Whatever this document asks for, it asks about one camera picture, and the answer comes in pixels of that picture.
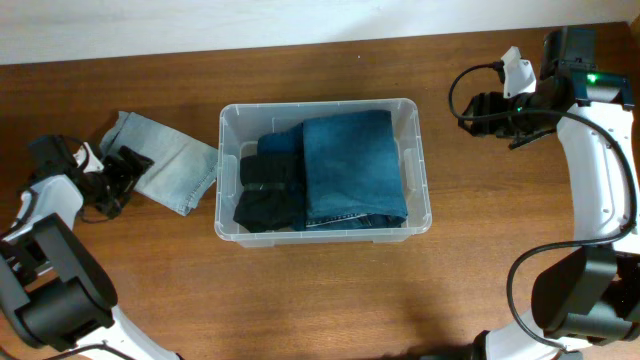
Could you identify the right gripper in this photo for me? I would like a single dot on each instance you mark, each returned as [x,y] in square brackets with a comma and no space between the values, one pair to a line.
[495,128]

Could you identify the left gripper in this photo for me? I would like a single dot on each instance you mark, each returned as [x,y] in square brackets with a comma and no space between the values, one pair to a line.
[131,171]

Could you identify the light blue jeans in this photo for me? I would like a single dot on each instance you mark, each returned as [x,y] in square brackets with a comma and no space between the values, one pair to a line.
[183,168]

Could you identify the dark grey garment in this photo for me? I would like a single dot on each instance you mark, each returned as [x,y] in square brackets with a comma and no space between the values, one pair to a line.
[250,212]

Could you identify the navy blue garment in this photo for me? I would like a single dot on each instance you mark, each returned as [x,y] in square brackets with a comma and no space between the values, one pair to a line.
[280,145]

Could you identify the dark blue jeans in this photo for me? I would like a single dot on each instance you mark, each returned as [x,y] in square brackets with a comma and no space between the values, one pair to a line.
[353,177]

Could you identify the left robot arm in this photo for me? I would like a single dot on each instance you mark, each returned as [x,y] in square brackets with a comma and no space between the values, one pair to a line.
[53,291]

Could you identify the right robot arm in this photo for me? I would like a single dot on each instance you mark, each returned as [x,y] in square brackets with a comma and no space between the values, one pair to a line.
[591,296]

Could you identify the clear plastic storage bin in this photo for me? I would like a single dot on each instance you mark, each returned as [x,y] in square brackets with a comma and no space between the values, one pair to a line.
[241,126]

